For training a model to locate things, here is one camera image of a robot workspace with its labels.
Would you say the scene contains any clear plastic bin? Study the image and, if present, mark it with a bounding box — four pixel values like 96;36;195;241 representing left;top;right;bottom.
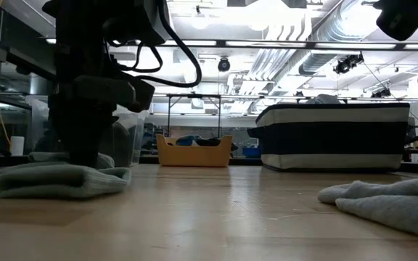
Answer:
27;96;150;167

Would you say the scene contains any orange plastic tub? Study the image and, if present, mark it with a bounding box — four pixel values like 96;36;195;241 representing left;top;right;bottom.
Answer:
155;133;234;167

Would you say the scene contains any silver ventilation duct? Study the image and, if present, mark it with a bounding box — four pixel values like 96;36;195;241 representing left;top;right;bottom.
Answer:
298;0;380;75

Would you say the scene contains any overhead light bar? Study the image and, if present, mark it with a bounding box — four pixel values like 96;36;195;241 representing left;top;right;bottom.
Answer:
45;38;418;51

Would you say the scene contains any black ceiling spotlight cluster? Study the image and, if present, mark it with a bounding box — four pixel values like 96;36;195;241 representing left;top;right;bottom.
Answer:
333;52;365;75
371;86;392;99

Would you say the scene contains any sage green cloth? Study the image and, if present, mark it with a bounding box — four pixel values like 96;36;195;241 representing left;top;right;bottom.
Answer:
0;151;132;199

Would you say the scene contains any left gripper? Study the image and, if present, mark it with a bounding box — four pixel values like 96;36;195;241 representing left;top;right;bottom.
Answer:
49;74;155;167

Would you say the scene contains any light grey sock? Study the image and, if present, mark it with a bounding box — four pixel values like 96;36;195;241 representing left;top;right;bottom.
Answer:
317;177;418;243

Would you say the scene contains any black background table frame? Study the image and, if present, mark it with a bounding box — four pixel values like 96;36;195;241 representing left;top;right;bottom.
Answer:
165;93;223;138

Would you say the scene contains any small black cloth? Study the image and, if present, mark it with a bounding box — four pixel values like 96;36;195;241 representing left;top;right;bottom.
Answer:
194;137;221;147

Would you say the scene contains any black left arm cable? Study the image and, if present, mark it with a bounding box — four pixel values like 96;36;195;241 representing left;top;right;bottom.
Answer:
105;0;202;88

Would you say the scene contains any blue storage bin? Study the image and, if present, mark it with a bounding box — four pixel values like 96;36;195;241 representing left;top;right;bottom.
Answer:
242;146;263;159

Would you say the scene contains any grey blue sock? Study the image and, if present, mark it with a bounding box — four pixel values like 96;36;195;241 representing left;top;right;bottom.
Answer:
175;134;202;146

